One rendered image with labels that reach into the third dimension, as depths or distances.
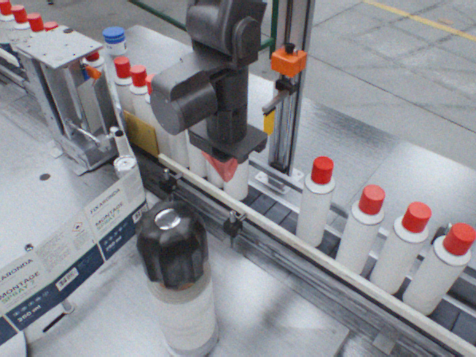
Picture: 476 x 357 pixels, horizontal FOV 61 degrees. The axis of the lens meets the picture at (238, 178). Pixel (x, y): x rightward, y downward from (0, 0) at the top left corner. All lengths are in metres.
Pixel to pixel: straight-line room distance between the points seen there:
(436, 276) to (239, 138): 0.35
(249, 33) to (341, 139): 0.69
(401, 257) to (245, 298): 0.27
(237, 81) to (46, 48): 0.49
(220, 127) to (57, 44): 0.46
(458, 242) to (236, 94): 0.36
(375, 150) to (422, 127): 1.58
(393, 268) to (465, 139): 2.04
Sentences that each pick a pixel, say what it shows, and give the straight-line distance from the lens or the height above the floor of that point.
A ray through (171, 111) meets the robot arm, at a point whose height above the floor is 1.26.
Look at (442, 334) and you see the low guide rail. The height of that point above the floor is 0.91.
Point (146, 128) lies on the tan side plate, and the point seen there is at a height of 0.97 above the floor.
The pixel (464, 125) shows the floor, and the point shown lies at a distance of 2.81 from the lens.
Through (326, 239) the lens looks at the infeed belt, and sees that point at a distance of 0.82.
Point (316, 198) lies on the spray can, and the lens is 0.69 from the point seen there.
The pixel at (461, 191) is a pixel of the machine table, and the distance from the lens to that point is 1.08.
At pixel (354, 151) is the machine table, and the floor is 0.83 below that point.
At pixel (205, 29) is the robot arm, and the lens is 0.48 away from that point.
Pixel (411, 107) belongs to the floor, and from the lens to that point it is 2.82.
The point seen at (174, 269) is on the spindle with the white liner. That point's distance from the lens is 0.47.
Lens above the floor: 1.53
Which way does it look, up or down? 46 degrees down
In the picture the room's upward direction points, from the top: straight up
